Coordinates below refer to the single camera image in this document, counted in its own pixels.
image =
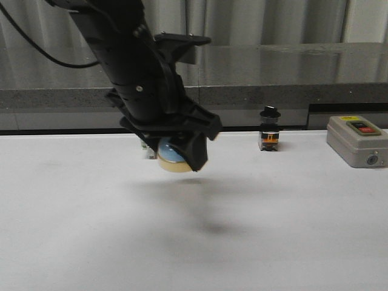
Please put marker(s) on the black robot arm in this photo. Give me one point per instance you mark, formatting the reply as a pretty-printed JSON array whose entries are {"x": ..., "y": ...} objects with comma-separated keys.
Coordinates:
[{"x": 98, "y": 21}]

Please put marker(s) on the black selector switch module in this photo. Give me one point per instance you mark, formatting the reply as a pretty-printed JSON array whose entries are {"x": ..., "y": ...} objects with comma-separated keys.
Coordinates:
[{"x": 269, "y": 130}]

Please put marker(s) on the blue and cream desk bell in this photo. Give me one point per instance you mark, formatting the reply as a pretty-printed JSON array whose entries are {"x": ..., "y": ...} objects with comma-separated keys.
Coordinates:
[{"x": 169, "y": 159}]

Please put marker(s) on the grey curtain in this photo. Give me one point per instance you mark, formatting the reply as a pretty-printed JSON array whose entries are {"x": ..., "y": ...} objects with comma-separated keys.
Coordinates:
[{"x": 225, "y": 22}]

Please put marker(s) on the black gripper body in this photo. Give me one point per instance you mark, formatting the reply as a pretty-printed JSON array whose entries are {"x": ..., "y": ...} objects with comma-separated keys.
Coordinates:
[{"x": 147, "y": 88}]

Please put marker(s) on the grey stone counter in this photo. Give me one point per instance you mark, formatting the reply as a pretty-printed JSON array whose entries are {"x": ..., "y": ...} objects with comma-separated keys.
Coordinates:
[{"x": 308, "y": 83}]

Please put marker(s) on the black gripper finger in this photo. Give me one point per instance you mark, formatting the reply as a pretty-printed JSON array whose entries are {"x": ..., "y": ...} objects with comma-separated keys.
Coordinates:
[
  {"x": 192, "y": 147},
  {"x": 149, "y": 138}
]

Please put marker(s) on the green pushbutton switch module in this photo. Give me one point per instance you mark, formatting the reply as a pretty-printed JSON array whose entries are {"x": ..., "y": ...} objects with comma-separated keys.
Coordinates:
[{"x": 148, "y": 152}]

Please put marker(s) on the grey on-off switch box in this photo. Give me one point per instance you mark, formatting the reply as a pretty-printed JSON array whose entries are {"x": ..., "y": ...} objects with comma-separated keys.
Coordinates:
[{"x": 358, "y": 141}]

